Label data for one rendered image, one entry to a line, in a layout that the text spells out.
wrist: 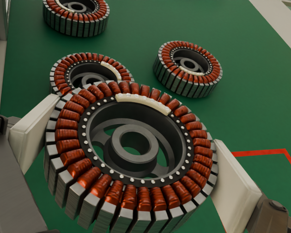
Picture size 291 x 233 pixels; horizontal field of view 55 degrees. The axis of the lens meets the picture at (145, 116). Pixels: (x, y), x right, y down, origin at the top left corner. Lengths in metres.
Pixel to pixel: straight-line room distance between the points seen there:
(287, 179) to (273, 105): 0.15
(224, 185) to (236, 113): 0.31
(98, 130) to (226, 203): 0.10
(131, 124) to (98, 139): 0.02
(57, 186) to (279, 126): 0.41
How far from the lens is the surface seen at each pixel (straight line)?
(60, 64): 0.39
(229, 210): 0.17
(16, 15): 0.54
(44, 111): 0.16
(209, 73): 0.47
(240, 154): 0.43
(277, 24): 0.86
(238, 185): 0.16
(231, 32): 0.70
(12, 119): 0.17
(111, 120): 0.21
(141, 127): 0.20
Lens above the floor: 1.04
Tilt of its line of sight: 46 degrees down
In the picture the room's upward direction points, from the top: 22 degrees clockwise
